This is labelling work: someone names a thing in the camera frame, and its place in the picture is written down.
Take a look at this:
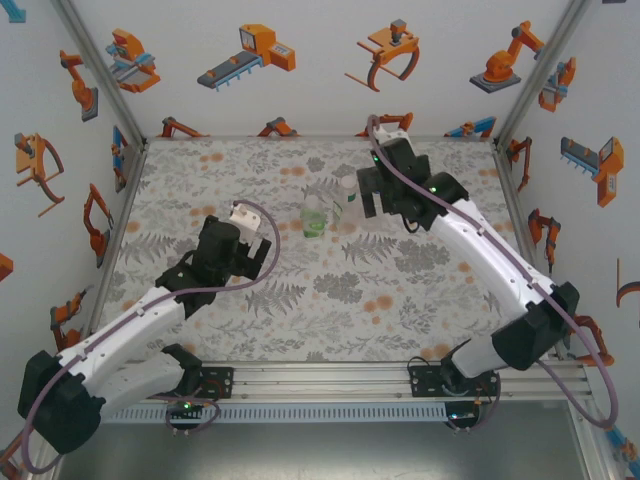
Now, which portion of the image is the clear plastic bottle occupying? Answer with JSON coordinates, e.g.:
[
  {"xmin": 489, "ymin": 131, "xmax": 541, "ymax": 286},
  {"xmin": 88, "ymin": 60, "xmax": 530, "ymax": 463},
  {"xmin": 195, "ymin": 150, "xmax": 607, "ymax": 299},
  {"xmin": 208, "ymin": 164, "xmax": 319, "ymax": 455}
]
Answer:
[{"xmin": 359, "ymin": 189, "xmax": 401, "ymax": 235}]

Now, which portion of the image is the aluminium frame post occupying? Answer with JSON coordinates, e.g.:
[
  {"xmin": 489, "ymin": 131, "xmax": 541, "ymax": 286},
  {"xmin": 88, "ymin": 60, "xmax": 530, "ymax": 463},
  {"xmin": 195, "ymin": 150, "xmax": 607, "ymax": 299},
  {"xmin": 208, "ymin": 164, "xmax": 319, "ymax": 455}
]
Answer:
[
  {"xmin": 49, "ymin": 0, "xmax": 149, "ymax": 149},
  {"xmin": 27, "ymin": 447, "xmax": 71, "ymax": 480},
  {"xmin": 493, "ymin": 0, "xmax": 595, "ymax": 149},
  {"xmin": 567, "ymin": 399, "xmax": 619, "ymax": 480}
]

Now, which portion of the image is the tall bottle green white label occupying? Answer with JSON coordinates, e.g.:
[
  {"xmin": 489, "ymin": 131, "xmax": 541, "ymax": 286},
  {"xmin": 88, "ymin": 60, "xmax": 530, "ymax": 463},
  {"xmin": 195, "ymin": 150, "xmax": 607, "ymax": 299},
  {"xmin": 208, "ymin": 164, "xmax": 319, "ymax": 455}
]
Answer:
[{"xmin": 330, "ymin": 174, "xmax": 362, "ymax": 235}]

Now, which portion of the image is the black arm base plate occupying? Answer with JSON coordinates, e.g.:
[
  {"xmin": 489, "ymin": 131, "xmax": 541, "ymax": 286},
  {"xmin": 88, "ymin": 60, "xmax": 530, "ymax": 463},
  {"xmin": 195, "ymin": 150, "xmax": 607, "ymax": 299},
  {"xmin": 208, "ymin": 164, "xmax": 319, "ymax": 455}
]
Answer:
[
  {"xmin": 198, "ymin": 366, "xmax": 236, "ymax": 401},
  {"xmin": 407, "ymin": 359, "xmax": 447, "ymax": 399}
]

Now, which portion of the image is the grey slotted cable duct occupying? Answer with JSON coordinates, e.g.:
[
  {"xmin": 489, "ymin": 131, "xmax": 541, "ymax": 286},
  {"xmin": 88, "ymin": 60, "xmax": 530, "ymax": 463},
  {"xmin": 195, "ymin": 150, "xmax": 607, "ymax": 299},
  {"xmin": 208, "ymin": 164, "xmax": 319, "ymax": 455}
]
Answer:
[{"xmin": 102, "ymin": 402, "xmax": 447, "ymax": 425}]

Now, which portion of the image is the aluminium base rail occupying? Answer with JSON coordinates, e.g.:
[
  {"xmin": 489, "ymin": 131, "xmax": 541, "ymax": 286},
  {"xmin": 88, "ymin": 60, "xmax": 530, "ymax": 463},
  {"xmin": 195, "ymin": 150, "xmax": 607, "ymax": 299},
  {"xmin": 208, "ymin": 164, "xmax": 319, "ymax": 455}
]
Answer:
[{"xmin": 144, "ymin": 359, "xmax": 594, "ymax": 402}]

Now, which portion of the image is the aluminium frame rail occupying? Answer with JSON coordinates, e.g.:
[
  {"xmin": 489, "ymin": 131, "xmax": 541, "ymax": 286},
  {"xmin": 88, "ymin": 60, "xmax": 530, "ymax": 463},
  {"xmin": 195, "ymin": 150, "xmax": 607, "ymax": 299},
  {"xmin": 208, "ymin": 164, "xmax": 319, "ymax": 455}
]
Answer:
[
  {"xmin": 82, "ymin": 139, "xmax": 151, "ymax": 331},
  {"xmin": 143, "ymin": 132, "xmax": 499, "ymax": 144},
  {"xmin": 491, "ymin": 139, "xmax": 551, "ymax": 306}
]

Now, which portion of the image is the squat green label bottle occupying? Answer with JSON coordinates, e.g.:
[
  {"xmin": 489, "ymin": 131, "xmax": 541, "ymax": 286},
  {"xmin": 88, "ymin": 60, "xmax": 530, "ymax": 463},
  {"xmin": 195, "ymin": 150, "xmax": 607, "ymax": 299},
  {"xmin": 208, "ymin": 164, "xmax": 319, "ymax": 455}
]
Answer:
[{"xmin": 298, "ymin": 194, "xmax": 329, "ymax": 240}]

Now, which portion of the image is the floral patterned table mat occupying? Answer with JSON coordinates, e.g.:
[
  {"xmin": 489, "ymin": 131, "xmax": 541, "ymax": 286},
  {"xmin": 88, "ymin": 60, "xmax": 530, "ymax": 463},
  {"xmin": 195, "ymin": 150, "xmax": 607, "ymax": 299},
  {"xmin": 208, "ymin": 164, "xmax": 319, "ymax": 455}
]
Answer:
[{"xmin": 98, "ymin": 138, "xmax": 547, "ymax": 364}]

